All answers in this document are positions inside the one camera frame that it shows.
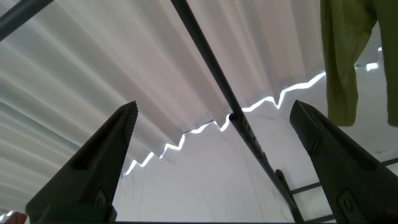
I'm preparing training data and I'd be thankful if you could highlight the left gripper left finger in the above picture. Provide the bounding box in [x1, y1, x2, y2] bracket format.
[25, 100, 139, 223]

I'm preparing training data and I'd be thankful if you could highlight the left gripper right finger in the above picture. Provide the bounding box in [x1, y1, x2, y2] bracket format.
[289, 100, 398, 223]

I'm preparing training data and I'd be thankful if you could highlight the green printed shirt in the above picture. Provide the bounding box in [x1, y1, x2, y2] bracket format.
[320, 0, 398, 128]

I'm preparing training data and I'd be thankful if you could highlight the black clothes rack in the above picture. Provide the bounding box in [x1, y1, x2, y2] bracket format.
[0, 0, 398, 223]

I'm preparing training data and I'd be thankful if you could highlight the white curtain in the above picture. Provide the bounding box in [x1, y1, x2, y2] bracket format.
[0, 0, 383, 215]

